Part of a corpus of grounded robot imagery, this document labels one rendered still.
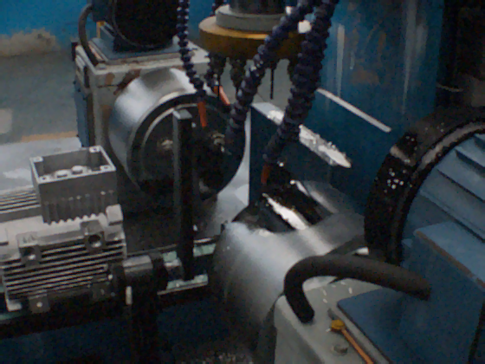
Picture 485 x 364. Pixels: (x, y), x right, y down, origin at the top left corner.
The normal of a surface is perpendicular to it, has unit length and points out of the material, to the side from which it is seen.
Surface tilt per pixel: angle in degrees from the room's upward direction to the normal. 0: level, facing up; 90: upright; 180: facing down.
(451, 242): 0
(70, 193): 90
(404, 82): 90
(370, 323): 0
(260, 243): 43
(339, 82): 90
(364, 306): 0
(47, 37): 90
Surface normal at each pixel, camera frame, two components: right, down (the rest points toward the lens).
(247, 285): -0.83, -0.22
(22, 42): 0.26, 0.43
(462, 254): 0.02, -0.90
